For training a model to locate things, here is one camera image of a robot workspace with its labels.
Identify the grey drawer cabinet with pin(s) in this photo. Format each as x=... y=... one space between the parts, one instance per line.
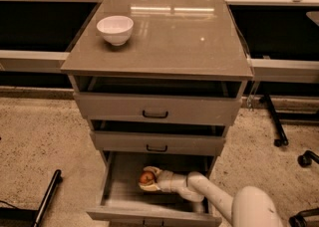
x=182 y=48

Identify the grey drawer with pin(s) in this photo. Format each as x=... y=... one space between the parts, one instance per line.
x=122 y=201
x=130 y=136
x=128 y=107

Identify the grey bottom drawer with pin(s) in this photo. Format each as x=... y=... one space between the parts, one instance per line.
x=122 y=201

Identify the black top drawer handle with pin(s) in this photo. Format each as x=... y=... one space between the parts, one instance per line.
x=149 y=114

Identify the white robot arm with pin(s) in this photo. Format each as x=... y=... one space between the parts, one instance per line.
x=249 y=207

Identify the grey metal rail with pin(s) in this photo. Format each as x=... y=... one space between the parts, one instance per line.
x=32 y=61

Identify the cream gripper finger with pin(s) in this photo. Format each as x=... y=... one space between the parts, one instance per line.
x=154 y=170
x=153 y=187

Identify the black stand leg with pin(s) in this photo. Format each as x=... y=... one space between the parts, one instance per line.
x=55 y=181
x=281 y=139

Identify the white ceramic bowl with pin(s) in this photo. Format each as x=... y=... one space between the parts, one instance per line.
x=116 y=30

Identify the black caster wheel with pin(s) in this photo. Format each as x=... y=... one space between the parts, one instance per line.
x=306 y=159

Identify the red apple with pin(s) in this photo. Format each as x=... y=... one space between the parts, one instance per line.
x=147 y=177

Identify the black drawer handle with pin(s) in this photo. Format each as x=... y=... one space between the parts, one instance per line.
x=149 y=114
x=156 y=149

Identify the grey middle drawer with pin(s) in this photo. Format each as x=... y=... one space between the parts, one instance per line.
x=130 y=136

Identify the grey top drawer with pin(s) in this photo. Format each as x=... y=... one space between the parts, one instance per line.
x=128 y=107

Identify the black middle drawer handle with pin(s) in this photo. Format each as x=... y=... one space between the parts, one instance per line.
x=156 y=149

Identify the black stand leg right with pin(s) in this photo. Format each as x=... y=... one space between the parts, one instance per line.
x=281 y=139

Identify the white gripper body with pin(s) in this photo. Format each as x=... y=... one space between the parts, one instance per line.
x=164 y=181

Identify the black stand leg left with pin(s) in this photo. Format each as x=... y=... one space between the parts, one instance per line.
x=55 y=181

